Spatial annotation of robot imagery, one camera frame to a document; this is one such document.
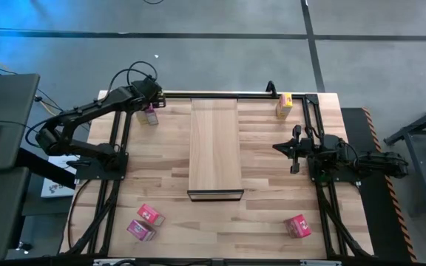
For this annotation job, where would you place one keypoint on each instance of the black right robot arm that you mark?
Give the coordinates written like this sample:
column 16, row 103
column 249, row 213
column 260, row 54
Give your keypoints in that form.
column 379, row 162

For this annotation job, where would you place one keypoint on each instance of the black mat with hazard stripe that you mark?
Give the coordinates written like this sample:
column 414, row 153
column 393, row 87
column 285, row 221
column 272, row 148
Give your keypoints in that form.
column 375, row 221

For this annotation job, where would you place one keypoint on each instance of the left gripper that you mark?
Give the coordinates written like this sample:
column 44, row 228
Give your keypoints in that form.
column 146, row 90

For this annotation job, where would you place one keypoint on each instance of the yellow cereal box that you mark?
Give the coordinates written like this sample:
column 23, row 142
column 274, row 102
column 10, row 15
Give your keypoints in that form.
column 284, row 107

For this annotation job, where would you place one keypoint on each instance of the wooden shelf with black frame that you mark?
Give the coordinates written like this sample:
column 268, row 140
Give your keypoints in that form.
column 214, row 147

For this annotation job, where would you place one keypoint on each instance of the white printed box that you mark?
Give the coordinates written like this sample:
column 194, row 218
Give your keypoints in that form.
column 55, row 184

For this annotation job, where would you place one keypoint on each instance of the black table rail frame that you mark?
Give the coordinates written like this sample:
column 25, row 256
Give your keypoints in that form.
column 253, row 96

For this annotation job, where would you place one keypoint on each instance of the small red cereal box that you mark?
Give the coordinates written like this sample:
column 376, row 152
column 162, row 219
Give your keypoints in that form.
column 148, row 213
column 297, row 226

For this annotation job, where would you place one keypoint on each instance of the magenta cereal box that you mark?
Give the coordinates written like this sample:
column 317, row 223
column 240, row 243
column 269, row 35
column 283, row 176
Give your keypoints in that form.
column 139, row 229

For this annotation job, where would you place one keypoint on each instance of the purple cereal box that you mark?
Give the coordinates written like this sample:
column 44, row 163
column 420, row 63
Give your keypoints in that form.
column 149, row 117

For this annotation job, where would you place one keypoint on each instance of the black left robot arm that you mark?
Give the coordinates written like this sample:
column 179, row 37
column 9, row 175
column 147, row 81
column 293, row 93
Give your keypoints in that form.
column 87, row 109

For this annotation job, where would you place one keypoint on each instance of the dark metal cart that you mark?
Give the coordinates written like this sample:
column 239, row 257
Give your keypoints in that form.
column 416, row 123

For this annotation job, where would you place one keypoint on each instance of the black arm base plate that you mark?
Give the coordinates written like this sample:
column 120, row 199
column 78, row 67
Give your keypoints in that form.
column 87, row 173
column 314, row 176

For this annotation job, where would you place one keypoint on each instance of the black caster wheel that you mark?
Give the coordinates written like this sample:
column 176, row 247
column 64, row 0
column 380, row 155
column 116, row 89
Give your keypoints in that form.
column 24, row 247

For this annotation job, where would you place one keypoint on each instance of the silver bracket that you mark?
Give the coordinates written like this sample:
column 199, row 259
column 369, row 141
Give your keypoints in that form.
column 113, row 262
column 320, row 263

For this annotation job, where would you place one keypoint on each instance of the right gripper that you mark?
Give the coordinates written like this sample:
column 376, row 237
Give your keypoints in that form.
column 307, row 147

